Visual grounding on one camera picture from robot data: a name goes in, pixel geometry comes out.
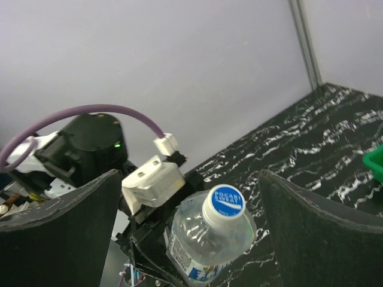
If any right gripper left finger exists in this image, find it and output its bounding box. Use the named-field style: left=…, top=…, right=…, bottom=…
left=1, top=170, right=121, bottom=286

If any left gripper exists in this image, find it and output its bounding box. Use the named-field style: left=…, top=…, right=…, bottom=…
left=117, top=172, right=205, bottom=286

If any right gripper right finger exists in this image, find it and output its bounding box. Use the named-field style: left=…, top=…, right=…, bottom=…
left=259, top=170, right=382, bottom=286

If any blue label water bottle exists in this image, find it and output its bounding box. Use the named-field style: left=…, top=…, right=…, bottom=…
left=166, top=190, right=257, bottom=286

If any white bottle cap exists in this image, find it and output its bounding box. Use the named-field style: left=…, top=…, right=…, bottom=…
left=202, top=184, right=245, bottom=229

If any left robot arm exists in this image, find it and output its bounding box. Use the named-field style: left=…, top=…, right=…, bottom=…
left=1, top=105, right=204, bottom=286

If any green plastic tray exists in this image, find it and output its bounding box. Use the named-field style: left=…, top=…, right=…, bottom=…
left=363, top=145, right=383, bottom=183

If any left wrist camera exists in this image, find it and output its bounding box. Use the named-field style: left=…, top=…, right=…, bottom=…
left=121, top=133, right=188, bottom=216

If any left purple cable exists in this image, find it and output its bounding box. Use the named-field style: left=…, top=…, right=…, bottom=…
left=0, top=103, right=168, bottom=287

